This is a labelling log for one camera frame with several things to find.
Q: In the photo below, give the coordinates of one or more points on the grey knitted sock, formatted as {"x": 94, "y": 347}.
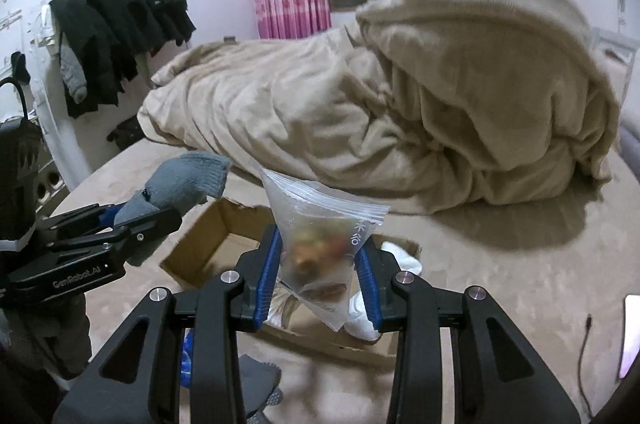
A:
{"x": 180, "y": 183}

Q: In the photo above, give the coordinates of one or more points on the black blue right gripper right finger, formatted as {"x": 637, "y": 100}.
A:
{"x": 498, "y": 375}

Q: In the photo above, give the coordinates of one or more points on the beige bed sheet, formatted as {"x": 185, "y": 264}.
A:
{"x": 559, "y": 268}

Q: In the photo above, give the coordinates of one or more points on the blue tissue pack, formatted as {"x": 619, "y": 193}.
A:
{"x": 186, "y": 359}

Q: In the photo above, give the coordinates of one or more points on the black clothes pile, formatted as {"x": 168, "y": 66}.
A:
{"x": 99, "y": 42}

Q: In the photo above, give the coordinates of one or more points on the white sock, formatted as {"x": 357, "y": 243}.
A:
{"x": 376, "y": 309}

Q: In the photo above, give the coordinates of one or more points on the white coat rack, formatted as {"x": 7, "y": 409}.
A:
{"x": 31, "y": 32}

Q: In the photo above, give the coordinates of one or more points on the clear snack zip bag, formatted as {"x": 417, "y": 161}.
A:
{"x": 322, "y": 230}

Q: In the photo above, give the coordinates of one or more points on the brown cardboard box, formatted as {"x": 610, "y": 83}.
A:
{"x": 212, "y": 239}

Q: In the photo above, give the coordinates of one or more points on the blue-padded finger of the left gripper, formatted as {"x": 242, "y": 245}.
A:
{"x": 88, "y": 219}

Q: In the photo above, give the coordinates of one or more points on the grey pillow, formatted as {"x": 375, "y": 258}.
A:
{"x": 630, "y": 150}

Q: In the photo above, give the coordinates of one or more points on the beige fleece blanket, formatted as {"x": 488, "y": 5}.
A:
{"x": 424, "y": 104}

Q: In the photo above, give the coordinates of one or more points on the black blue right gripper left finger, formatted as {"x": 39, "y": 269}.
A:
{"x": 135, "y": 377}

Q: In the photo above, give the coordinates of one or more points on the white smartphone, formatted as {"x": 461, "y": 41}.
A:
{"x": 631, "y": 334}

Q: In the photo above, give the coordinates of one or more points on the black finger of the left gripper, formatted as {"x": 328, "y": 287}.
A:
{"x": 145, "y": 234}

